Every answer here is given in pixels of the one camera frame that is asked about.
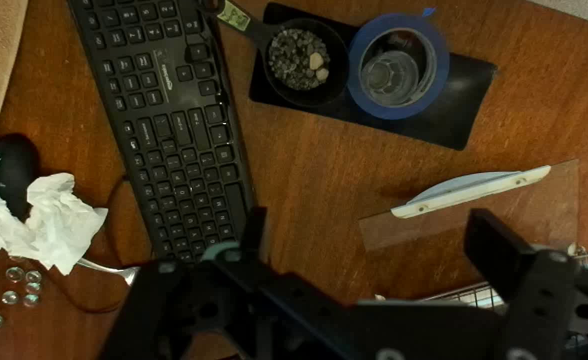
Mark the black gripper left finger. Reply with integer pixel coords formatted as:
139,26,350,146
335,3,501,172
99,205,289,360

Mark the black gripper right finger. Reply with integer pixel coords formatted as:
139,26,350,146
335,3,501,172
464,205,579,360

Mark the silver wire grill rack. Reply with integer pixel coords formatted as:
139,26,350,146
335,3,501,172
415,280,509,309

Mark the crumpled white tissue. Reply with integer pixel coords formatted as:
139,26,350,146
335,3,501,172
0,137,109,276

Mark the black computer keyboard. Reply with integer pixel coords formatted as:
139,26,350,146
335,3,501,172
66,0,255,265

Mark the black rectangular mat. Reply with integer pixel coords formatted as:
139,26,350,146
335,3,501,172
247,0,500,152

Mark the blue masking tape roll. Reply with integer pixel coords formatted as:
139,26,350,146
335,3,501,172
344,6,452,121

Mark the clear glass cup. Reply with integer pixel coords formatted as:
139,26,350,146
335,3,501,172
359,28,440,108

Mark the glass oven door white handle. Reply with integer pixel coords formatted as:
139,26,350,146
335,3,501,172
358,157,582,267

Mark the black mouse cable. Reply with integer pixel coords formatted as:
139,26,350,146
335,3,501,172
60,173,136,315

